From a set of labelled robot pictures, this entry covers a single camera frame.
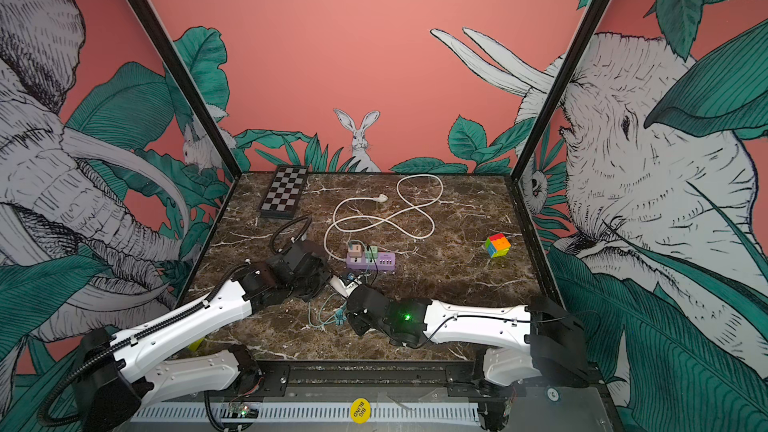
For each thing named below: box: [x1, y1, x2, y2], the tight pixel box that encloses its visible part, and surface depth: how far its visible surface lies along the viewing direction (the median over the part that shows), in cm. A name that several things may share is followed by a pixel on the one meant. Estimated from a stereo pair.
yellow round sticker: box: [350, 398, 371, 425], surface depth 71 cm
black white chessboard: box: [256, 165, 308, 220], surface depth 113 cm
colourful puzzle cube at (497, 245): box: [485, 233, 511, 258], surface depth 97 cm
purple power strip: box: [346, 252, 396, 271], surface depth 95 cm
